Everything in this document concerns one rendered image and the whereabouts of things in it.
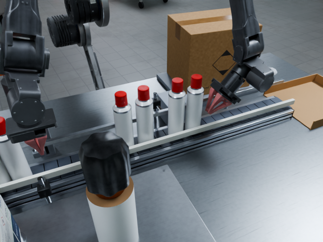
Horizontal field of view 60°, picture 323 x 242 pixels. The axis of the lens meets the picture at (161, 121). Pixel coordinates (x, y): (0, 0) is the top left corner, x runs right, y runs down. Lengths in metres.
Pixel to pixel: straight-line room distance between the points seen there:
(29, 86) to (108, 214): 0.27
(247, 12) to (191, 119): 0.35
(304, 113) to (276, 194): 0.45
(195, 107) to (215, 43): 0.32
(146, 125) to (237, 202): 0.34
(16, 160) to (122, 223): 0.36
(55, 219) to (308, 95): 1.09
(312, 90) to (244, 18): 0.65
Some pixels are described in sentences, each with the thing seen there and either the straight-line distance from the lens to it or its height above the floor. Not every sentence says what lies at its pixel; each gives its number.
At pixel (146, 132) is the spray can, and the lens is 0.84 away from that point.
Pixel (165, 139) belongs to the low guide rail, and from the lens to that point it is 0.86.
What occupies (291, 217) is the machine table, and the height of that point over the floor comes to 0.83.
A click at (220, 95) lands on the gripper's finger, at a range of 0.89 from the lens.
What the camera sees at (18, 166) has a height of 0.95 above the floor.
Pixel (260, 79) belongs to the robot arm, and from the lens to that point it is 0.87.
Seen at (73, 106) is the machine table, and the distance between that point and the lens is 1.20.
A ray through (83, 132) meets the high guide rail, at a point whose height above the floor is 0.96.
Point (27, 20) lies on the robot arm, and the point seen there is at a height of 1.32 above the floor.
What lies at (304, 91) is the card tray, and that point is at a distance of 1.38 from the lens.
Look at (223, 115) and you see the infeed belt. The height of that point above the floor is 0.88.
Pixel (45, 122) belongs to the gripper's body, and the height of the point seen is 1.11.
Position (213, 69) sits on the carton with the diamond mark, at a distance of 1.15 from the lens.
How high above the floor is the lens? 1.48
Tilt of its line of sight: 38 degrees down
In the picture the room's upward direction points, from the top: straight up
